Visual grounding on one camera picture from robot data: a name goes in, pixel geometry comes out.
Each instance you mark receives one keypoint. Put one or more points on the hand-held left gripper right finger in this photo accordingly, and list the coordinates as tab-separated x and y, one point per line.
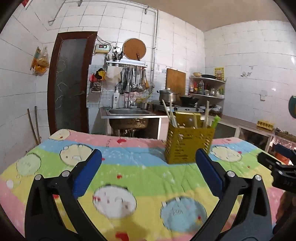
209	172

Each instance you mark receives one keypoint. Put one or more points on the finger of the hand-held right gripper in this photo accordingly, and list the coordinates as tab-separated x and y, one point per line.
268	160
288	154

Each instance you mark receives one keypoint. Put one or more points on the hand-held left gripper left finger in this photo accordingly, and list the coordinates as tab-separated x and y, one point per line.
86	172

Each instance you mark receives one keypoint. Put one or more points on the yellow perforated utensil holder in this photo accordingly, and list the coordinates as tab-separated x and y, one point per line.
185	146

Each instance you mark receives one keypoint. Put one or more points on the wooden chopstick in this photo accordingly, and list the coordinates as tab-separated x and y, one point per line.
195	121
167	111
207	113
171	109

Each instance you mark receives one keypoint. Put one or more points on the row of hanging kitchen utensils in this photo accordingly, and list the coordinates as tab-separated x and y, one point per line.
134	80

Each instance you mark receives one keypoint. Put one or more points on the yellow egg tray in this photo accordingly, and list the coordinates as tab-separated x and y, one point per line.
265	125

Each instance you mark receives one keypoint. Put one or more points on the kitchen counter cabinets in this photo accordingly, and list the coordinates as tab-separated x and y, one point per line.
245	132

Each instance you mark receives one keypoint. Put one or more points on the green plastic utensil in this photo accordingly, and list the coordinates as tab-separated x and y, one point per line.
216	121

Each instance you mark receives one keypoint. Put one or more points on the printed cartoon blanket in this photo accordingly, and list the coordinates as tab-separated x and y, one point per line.
143	176

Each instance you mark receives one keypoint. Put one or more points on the gas stove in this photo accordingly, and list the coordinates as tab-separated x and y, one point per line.
185	108

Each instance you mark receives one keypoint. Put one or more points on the thin wooden sticks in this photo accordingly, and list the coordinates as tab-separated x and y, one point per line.
34	125

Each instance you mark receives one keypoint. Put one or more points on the stainless steel sink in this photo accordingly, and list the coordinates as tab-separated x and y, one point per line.
129	112

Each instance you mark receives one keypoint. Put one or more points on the black wok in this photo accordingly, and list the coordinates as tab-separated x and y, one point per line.
188	100

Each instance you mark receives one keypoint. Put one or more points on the metal corner shelf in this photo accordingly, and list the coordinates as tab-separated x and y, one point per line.
208	95

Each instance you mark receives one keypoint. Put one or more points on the white soap dispenser bottle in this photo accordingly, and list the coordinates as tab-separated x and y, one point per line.
116	99

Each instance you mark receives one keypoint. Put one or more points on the metal faucet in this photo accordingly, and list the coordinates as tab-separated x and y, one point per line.
130	100

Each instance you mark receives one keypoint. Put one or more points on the row of condiment bottles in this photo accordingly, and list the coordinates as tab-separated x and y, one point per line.
200	88

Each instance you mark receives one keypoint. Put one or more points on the dark wooden glass door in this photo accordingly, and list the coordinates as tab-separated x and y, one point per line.
69	88

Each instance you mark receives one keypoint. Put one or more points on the steel cooking pot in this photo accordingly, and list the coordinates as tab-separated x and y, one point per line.
168	96

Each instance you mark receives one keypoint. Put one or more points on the dark shallow pan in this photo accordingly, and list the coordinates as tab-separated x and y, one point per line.
208	76

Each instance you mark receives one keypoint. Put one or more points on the yellow bowl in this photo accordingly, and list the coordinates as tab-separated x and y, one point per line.
196	74

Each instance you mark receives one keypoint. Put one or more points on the yellow and black hanging item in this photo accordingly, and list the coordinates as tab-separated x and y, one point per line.
100	74

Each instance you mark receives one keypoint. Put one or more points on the white hanging cloth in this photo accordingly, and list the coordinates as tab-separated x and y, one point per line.
113	74

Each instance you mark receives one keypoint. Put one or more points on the hanging plastic food bag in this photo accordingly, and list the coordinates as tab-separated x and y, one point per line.
40	62

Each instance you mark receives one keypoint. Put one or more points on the utensil cup with knives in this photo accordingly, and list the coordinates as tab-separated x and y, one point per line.
117	55

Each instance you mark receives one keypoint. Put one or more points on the round wooden cutting board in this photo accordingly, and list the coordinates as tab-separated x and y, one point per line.
134	49

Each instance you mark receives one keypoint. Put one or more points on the green round wall decoration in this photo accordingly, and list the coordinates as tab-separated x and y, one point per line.
292	104

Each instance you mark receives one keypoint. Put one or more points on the white wall socket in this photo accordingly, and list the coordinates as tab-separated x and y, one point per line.
263	96

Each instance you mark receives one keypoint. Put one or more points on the wall hooks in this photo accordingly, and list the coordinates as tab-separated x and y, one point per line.
246	73

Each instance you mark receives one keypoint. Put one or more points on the yellow wall poster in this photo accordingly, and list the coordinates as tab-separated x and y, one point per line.
219	73

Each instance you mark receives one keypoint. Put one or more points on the metal wall rack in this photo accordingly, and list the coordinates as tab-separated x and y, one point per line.
127	63

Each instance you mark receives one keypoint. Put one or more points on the wall controller box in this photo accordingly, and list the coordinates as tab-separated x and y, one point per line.
102	48

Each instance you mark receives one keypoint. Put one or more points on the vertical wall pipe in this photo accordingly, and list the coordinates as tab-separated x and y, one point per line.
155	46

